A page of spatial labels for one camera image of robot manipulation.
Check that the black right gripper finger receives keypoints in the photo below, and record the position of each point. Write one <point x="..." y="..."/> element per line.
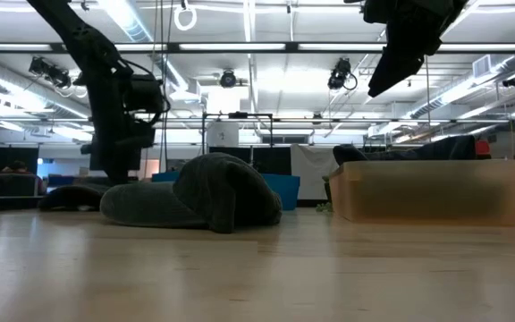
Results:
<point x="400" y="53"/>

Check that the dark grey cap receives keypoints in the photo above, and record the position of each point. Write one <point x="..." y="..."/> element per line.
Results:
<point x="70" y="197"/>

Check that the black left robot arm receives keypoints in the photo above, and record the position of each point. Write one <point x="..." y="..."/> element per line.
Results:
<point x="83" y="40"/>

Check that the grey air vent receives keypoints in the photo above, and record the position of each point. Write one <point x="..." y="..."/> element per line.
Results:
<point x="485" y="66"/>

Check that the person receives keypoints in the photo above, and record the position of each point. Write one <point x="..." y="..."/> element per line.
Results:
<point x="16" y="172"/>

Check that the white box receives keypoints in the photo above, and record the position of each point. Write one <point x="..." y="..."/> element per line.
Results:
<point x="222" y="134"/>

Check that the red object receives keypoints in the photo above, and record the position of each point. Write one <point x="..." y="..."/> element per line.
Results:
<point x="483" y="148"/>

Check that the orange translucent bin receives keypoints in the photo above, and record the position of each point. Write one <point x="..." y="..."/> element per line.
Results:
<point x="418" y="192"/>

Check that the white cloth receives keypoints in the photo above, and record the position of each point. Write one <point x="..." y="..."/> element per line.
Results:
<point x="313" y="172"/>

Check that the black monitor screens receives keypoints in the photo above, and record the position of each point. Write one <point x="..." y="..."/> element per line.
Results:
<point x="271" y="161"/>

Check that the potted succulent plant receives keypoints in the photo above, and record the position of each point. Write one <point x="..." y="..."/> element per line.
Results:
<point x="326" y="206"/>

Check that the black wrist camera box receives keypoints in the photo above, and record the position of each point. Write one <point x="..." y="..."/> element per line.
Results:
<point x="143" y="94"/>

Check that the black overhead camera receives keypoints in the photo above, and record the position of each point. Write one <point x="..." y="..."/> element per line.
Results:
<point x="340" y="73"/>
<point x="228" y="79"/>
<point x="49" y="71"/>

